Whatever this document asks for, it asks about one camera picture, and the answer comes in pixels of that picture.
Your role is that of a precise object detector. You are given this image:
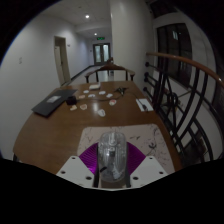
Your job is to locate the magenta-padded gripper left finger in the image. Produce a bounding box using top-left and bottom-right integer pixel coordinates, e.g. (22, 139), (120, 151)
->
(55, 141), (100, 189)

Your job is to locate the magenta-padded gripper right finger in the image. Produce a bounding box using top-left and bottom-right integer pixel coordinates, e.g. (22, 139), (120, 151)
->
(124, 141), (169, 188)

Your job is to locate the clear transparent computer mouse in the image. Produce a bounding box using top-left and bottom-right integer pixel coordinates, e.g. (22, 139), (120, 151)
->
(97, 130), (128, 184)

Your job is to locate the white marble-print mouse pad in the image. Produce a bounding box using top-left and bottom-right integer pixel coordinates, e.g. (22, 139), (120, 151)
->
(76, 123), (176, 175)

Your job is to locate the small black box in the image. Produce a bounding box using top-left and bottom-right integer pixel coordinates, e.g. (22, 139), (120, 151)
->
(65, 95), (77, 106)

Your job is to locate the black closed laptop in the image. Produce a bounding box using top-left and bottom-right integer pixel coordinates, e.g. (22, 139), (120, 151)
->
(31, 88), (78, 118)

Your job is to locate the black railing with wooden handrail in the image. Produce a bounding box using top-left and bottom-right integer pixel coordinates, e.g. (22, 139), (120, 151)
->
(143, 51), (224, 172)

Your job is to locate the wooden armchair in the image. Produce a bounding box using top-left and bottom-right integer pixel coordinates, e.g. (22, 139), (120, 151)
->
(84, 63), (136, 84)

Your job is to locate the pale wooden side door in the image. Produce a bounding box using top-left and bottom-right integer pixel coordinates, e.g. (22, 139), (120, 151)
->
(53, 35), (72, 86)

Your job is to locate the dark window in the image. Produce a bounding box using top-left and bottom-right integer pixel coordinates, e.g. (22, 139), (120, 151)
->
(156, 22), (195, 90)

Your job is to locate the glass double door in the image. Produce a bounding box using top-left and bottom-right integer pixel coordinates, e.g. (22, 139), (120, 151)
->
(92, 42), (112, 66)

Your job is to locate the black cable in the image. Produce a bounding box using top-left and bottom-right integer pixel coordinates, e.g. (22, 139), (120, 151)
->
(114, 86), (130, 97)

